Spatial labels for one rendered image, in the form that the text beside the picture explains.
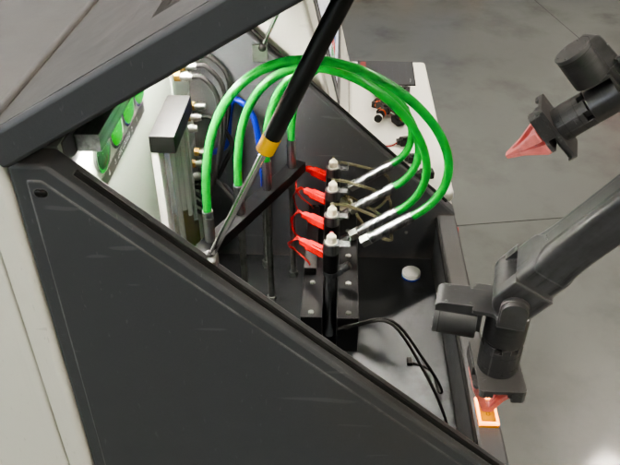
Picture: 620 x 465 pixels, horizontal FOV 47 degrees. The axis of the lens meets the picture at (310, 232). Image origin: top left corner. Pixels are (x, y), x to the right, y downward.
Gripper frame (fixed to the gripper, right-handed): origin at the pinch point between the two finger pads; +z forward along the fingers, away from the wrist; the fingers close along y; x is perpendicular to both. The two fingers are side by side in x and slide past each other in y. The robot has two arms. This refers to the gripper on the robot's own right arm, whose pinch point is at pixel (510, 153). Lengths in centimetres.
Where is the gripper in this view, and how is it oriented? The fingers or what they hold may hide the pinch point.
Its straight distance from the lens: 124.4
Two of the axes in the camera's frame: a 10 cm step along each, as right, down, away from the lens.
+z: -7.0, 4.3, 5.8
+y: -6.5, -7.1, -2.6
